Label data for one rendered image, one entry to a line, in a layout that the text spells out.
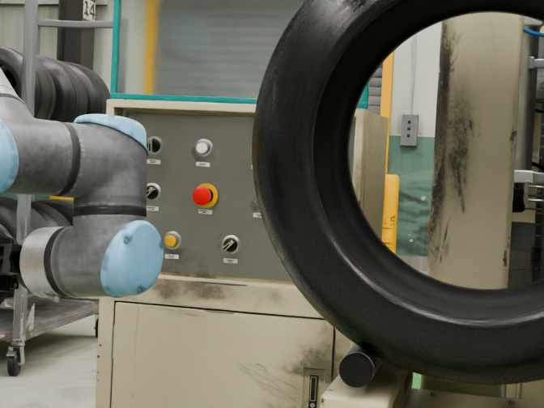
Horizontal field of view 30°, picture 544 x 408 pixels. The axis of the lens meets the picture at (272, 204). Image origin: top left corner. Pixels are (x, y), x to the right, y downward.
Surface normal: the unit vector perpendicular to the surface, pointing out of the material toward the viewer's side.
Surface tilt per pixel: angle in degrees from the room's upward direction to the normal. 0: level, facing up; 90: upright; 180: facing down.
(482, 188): 90
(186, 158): 90
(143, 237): 88
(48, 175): 114
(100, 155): 78
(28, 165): 103
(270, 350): 90
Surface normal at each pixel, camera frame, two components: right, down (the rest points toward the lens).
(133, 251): 0.87, 0.04
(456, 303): -0.19, -0.14
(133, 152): 0.76, -0.07
